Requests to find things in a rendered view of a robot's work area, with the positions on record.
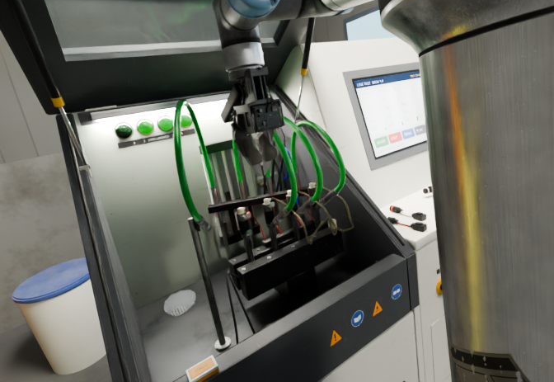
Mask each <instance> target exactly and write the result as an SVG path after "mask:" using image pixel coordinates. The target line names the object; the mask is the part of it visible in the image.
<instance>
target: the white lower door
mask: <svg viewBox="0 0 554 382"><path fill-rule="evenodd" d="M318 382H419V380H418V370H417V359H416V338H415V327H414V316H413V312H412V311H410V313H408V314H407V315H405V316H404V317H403V318H401V319H400V320H398V321H397V322H396V323H394V324H393V325H392V326H391V327H390V328H388V329H387V330H386V331H384V332H383V333H381V334H380V335H379V336H377V337H376V338H374V339H373V340H372V341H371V342H370V343H368V344H367V345H366V346H364V347H363V348H361V349H360V350H359V351H357V352H356V353H355V354H354V355H353V356H351V357H350V358H349V359H347V360H346V361H344V362H343V363H342V364H340V365H339V366H337V367H336V368H335V369H334V370H333V371H332V372H330V373H329V374H328V375H326V376H325V377H323V378H322V379H321V380H319V381H318Z"/></svg>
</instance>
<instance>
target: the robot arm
mask: <svg viewBox="0 0 554 382"><path fill-rule="evenodd" d="M369 1H372V0H213V1H212V6H213V10H214V13H215V17H216V22H217V26H218V33H219V38H220V41H221V46H222V52H223V59H224V63H225V68H226V71H227V72H228V73H229V74H228V77H229V81H238V82H239V83H235V84H233V87H232V90H231V92H230V94H229V96H228V99H227V101H226V103H225V106H224V108H223V110H222V113H221V117H222V119H223V122H224V123H228V122H233V123H231V124H230V125H231V127H232V138H233V141H234V143H235V145H236V146H237V148H238V149H239V151H240V153H241V154H242V156H243V157H244V158H245V159H246V161H247V162H248V163H249V165H250V166H251V168H252V169H253V170H254V171H255V172H256V173H258V174H259V175H260V176H264V175H265V174H266V173H267V171H268V168H269V165H270V160H272V159H275V158H277V157H278V150H277V148H276V147H275V146H274V145H273V144H272V143H271V141H272V139H273V136H274V129H276V128H279V127H282V125H284V115H283V110H282V105H281V100H280V98H279V99H273V97H272V96H271V95H270V94H269V95H270V98H269V97H268V92H267V87H266V82H265V75H268V68H267V67H263V66H264V64H265V63H264V58H263V55H264V53H263V51H262V48H261V38H260V32H259V27H258V25H259V24H260V23H261V22H263V21H279V20H289V19H299V18H307V17H326V16H328V17H336V16H339V15H341V14H346V13H349V12H351V11H352V10H353V9H354V6H357V5H359V4H362V3H365V2H369ZM378 5H379V13H380V20H381V25H382V27H383V29H385V30H386V31H389V32H390V33H392V34H393V35H394V36H396V37H397V38H399V39H401V40H403V41H404V42H406V43H407V44H408V45H410V46H411V47H412V48H413V50H414V51H415V52H416V53H417V54H418V57H419V65H420V81H421V89H422V97H423V106H424V114H425V129H426V138H427V146H428V155H429V163H430V178H431V186H432V195H433V203H434V218H435V227H436V235H437V244H438V251H439V267H440V275H441V284H442V291H443V300H444V316H445V324H446V332H447V340H448V356H449V364H450V372H451V380H452V382H554V0H378ZM279 109H280V111H279ZM280 114H281V116H280ZM281 119H282V120H281ZM258 132H260V133H259V134H258V135H257V136H256V141H255V139H253V138H252V136H251V135H250V134H254V133H258ZM256 144H257V146H258V148H259V150H258V149H257V148H256Z"/></svg>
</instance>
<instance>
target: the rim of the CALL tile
mask: <svg viewBox="0 0 554 382"><path fill-rule="evenodd" d="M210 357H211V358H212V360H213V362H214V364H215V366H213V367H212V368H210V369H208V370H207V371H205V372H204V373H202V374H200V375H198V376H196V377H195V378H194V379H191V377H190V374H189V371H188V370H190V369H192V368H193V367H195V366H197V365H198V364H200V363H202V362H203V361H206V360H208V359H209V358H210ZM210 357H208V358H206V359H204V360H203V361H201V362H199V363H198V364H196V365H194V366H192V367H191V368H189V369H188V370H186V371H185V372H186V374H187V377H188V380H189V381H190V382H195V381H197V380H199V379H201V378H202V377H204V376H206V375H207V374H209V373H210V372H212V371H213V370H216V369H217V368H218V364H217V362H216V360H215V359H214V357H213V355H212V356H210Z"/></svg>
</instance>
